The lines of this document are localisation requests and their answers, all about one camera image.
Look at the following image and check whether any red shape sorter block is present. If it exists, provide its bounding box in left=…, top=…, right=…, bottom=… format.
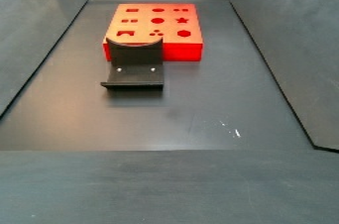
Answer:
left=102, top=3, right=205, bottom=61

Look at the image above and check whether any black curved holder bracket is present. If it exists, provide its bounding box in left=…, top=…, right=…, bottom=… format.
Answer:
left=101, top=39, right=165, bottom=89

